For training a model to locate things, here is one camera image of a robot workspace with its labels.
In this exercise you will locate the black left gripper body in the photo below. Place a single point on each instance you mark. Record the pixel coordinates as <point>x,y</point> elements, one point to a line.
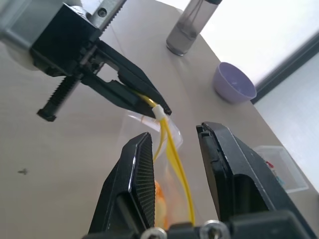
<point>62,42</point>

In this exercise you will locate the smoky grey water bottle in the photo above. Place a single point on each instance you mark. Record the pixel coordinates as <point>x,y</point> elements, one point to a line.
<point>189,30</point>

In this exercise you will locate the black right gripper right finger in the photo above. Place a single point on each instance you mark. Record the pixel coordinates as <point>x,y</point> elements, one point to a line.
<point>244,179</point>

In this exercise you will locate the dark window frame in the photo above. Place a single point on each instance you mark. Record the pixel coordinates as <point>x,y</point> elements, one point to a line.
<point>286,72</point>

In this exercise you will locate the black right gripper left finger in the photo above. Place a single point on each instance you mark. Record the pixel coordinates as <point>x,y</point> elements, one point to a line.
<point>124,186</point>

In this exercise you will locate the clear plastic box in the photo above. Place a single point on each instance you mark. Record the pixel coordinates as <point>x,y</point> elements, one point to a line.
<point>291,171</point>

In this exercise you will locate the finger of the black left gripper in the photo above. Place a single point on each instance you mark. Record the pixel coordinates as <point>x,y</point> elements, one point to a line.
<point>134,77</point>
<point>117,95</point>

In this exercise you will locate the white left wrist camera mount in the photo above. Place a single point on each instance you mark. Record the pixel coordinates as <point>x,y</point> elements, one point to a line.
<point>20,25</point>

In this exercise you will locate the clear yellow-zip plastic bag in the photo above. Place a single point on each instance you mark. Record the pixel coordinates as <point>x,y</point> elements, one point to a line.
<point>175,154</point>

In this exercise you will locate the small colourful clips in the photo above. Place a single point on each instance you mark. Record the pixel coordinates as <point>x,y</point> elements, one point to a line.
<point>269,164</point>

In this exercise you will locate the purple plastic bowl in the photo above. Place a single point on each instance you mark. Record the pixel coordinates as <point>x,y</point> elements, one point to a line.
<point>234,82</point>

